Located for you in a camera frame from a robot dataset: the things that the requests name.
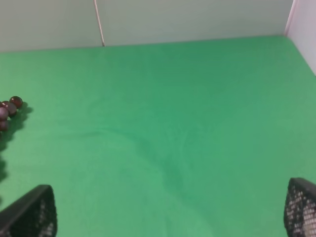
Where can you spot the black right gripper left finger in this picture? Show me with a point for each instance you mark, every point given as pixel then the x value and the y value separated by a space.
pixel 32 215

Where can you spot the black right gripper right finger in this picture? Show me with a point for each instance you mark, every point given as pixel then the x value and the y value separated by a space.
pixel 299 216

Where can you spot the red plastic grape bunch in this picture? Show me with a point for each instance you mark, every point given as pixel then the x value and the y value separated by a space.
pixel 8 110

